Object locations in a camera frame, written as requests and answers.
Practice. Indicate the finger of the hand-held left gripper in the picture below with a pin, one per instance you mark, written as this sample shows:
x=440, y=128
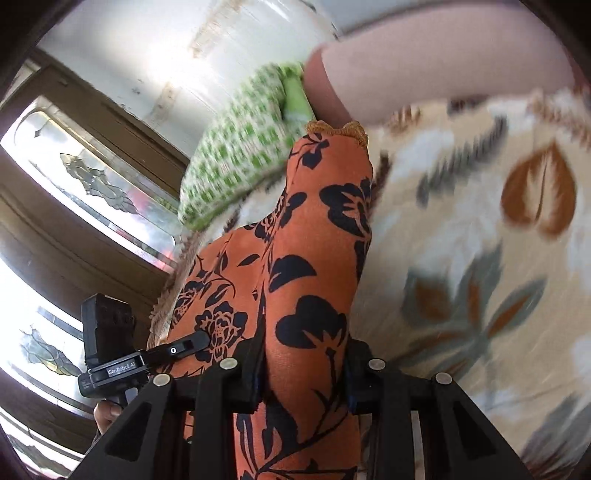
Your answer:
x=182, y=346

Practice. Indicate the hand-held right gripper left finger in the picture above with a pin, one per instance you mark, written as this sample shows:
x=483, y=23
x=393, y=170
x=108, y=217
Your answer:
x=253, y=383

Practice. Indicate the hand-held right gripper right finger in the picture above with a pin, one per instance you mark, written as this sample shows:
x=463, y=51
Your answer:
x=358, y=387

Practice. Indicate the orange black floral garment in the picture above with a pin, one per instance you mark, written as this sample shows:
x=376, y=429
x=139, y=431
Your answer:
x=314, y=258

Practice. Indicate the person's left hand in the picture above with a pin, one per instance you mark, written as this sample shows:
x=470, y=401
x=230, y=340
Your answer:
x=107, y=413

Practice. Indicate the wooden door with glass panels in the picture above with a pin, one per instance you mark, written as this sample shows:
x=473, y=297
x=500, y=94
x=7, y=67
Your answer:
x=83, y=207

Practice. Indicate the green checked pillow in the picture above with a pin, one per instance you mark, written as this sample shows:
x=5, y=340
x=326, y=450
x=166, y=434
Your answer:
x=231, y=157

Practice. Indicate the beige leaf-print blanket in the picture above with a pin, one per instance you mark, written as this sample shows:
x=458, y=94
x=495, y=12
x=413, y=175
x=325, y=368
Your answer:
x=461, y=221

